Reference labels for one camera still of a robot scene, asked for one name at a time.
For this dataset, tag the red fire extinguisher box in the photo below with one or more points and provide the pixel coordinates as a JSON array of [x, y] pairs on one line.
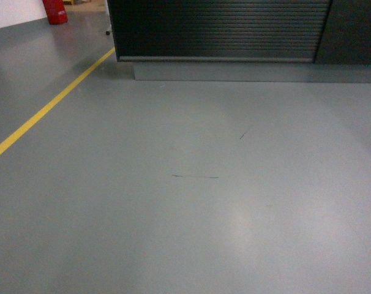
[[56, 12]]

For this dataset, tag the black slatted checkout counter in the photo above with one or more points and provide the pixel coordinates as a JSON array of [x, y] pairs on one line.
[[260, 41]]

